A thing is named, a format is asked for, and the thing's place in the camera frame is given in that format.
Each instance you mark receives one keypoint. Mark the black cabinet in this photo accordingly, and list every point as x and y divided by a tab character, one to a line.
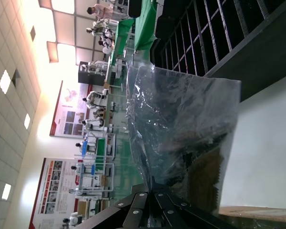
84	76

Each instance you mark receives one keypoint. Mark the wall poster with photo row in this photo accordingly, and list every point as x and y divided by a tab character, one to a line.
52	190

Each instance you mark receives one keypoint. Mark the black slotted divider container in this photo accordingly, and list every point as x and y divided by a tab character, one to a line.
264	55

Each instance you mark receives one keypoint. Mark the wall poster with dark photos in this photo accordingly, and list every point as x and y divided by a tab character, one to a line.
66	112

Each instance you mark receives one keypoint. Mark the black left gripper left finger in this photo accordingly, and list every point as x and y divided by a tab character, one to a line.
131	210

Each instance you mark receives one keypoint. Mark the white tube shelf rack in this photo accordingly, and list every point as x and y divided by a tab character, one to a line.
85	169

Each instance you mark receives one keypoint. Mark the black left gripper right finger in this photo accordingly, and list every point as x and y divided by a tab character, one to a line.
176	214

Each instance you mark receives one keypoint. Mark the person in pink shirt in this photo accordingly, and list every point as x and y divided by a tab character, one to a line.
102	10

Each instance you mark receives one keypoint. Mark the brown cardboard box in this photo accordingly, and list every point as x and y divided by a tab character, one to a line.
252	210

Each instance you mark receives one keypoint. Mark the square ceiling light panel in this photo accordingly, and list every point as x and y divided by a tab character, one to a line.
5	81
27	121
6	191

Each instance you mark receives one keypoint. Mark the silver antistatic bag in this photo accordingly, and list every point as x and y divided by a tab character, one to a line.
181	107

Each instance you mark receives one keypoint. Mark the green covered table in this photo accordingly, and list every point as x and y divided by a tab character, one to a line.
124	33
145	26

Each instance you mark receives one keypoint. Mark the bagged graphics card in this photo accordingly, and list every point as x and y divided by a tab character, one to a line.
264	224

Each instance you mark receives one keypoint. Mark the rack with blue tray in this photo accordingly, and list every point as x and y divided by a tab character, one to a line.
101	150

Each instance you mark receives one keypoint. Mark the dark ceiling vent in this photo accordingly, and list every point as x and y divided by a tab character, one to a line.
33	33
16	77

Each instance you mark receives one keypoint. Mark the graphics card with metal bracket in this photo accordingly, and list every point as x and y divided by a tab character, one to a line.
205	171

